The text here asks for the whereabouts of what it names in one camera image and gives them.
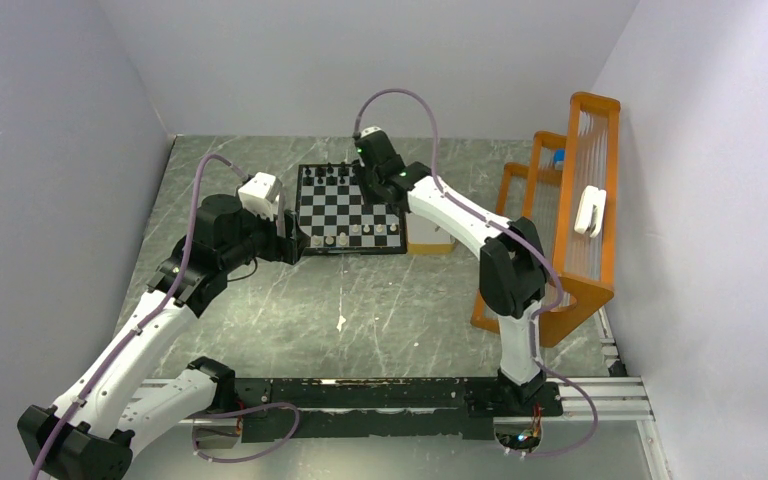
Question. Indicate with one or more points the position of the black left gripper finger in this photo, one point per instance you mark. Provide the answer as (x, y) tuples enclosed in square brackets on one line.
[(300, 241), (291, 239)]

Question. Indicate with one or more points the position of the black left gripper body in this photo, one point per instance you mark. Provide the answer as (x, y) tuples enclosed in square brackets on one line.
[(262, 240)]

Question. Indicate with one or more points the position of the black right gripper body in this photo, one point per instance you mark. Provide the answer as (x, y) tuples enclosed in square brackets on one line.
[(370, 181)]

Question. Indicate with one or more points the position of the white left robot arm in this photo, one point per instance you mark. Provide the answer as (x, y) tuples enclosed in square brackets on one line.
[(92, 431)]

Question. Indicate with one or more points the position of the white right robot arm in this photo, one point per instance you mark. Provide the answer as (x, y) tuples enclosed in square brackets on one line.
[(512, 276)]

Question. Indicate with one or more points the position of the black white chess board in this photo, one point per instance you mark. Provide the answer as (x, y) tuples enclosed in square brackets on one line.
[(329, 210)]

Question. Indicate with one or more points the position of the yellow tray of white pieces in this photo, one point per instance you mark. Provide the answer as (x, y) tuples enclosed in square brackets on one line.
[(424, 237)]

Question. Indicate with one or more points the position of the blue cap bottle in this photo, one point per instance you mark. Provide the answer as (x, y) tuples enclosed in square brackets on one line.
[(558, 159)]

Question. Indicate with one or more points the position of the orange wooden rack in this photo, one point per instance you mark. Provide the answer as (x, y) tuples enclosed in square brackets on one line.
[(551, 199)]

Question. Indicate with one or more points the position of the white clip object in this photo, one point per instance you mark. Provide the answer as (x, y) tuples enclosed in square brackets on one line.
[(590, 213)]

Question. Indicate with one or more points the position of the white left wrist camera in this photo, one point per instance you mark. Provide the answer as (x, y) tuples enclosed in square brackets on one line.
[(262, 195)]

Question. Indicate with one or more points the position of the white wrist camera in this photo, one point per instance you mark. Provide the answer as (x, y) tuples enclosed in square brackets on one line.
[(262, 195), (370, 133)]

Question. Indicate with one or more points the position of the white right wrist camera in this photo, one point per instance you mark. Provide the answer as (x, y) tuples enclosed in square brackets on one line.
[(370, 133)]

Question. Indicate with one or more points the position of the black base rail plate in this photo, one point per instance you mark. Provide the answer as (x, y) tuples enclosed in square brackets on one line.
[(470, 408)]

